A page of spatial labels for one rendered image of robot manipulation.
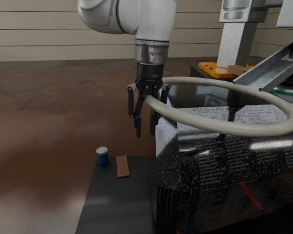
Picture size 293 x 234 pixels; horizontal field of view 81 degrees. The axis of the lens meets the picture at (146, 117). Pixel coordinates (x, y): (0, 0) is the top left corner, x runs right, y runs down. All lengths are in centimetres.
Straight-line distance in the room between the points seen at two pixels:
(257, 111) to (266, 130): 45
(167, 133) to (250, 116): 37
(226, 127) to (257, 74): 60
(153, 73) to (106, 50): 638
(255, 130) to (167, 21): 31
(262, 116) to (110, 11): 73
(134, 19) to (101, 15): 9
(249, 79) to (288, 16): 34
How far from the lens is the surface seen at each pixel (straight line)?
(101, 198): 143
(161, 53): 46
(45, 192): 164
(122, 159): 166
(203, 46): 748
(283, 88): 112
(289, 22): 111
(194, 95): 90
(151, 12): 45
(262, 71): 101
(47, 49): 727
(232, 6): 170
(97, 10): 51
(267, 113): 93
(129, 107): 51
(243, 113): 86
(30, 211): 157
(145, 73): 47
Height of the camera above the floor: 114
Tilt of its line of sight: 28 degrees down
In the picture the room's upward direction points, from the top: straight up
